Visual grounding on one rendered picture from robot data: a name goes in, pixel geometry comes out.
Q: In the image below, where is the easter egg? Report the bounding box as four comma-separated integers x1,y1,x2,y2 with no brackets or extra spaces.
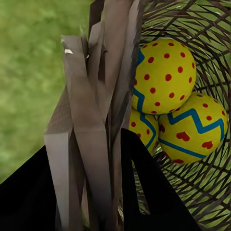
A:
157,92,229,164
131,38,197,117
129,109,159,153

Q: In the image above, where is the wicker basket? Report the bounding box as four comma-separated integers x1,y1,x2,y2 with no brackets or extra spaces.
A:
43,0,231,231

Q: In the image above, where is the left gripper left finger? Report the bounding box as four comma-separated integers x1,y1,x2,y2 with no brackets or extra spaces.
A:
0,145,56,231

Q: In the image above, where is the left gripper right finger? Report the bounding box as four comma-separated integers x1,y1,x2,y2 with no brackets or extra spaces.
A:
120,128,202,231

